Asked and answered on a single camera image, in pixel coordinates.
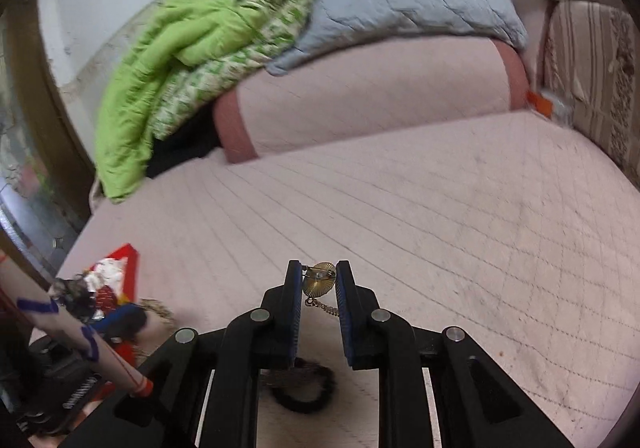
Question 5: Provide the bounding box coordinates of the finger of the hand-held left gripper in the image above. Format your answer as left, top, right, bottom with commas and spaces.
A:
92, 303, 149, 345

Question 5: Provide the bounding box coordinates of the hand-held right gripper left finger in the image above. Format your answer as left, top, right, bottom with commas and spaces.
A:
60, 259, 307, 448

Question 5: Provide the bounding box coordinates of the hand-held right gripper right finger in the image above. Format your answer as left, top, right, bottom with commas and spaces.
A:
336, 259, 576, 448

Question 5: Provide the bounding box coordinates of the red patterned scrunchie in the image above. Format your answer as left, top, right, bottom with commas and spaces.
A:
95, 288, 120, 313

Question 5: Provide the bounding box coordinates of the red tray with white inside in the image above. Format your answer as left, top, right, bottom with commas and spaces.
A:
75, 243, 141, 381

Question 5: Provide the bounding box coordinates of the gold brooch with chain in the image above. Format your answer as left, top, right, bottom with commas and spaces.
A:
301, 261, 344, 329

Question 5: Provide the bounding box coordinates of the white patterned scrunchie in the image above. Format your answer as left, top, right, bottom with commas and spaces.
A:
86, 259, 125, 289

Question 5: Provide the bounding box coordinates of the grey furry scrunchie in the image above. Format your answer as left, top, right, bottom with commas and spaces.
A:
50, 276, 99, 322

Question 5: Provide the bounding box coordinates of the beige tube with blue marks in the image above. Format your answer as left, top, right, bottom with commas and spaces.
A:
0, 258, 153, 400

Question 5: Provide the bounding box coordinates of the pink quilted bed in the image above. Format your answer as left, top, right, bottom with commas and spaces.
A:
54, 109, 640, 448

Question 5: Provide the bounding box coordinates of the pink bolster pillow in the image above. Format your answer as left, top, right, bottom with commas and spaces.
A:
212, 35, 531, 165

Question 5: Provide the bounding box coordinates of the bright green blanket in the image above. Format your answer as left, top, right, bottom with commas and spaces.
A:
94, 0, 273, 205

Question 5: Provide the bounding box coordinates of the green and white patterned blanket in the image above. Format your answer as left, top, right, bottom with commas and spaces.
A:
150, 0, 318, 141

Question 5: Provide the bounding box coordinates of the orange and white packet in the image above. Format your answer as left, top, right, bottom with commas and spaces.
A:
527, 88, 576, 129

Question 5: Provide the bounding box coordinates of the striped floral cushion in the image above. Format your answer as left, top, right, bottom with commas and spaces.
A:
542, 0, 640, 179

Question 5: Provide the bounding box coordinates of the beige braided hair tie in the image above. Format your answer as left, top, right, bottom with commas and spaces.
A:
137, 298, 177, 331

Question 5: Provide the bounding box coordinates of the black hair tie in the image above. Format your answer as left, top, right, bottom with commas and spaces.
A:
265, 358, 337, 415

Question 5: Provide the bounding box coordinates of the wooden door frame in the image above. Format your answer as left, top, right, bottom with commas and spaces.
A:
0, 0, 97, 279

